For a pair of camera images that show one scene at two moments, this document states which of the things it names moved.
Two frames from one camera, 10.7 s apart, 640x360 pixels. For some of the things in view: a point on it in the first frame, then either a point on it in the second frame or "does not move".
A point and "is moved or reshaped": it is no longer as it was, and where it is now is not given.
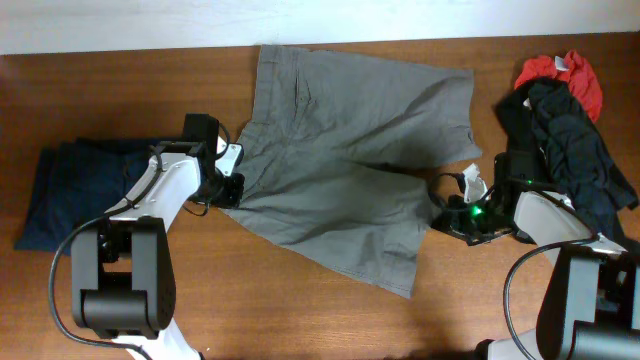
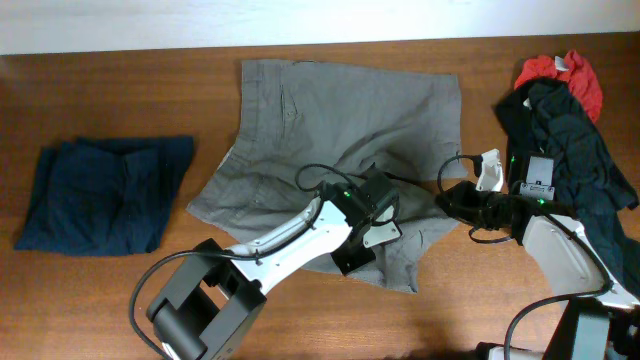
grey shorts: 337,152 is moved or reshaped
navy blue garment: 78,182 does not move
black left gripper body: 222,191 → 353,253
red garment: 579,75 does not move
